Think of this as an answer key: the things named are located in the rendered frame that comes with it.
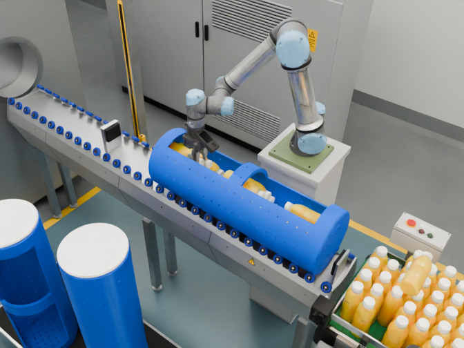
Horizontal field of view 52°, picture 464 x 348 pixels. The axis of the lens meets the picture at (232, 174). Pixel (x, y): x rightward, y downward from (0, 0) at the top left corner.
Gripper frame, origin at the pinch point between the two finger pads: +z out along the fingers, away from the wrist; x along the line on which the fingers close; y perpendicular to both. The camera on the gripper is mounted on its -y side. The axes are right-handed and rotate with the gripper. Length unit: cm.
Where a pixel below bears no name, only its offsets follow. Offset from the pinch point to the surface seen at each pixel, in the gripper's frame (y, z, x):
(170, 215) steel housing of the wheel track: 9.5, 28.6, 13.1
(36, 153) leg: 130, 53, 9
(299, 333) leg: -64, 63, 9
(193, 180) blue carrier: -6.0, -1.2, 12.1
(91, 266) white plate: 2, 12, 63
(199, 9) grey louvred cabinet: 118, 2, -138
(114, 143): 61, 18, -1
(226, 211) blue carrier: -25.2, 4.0, 14.0
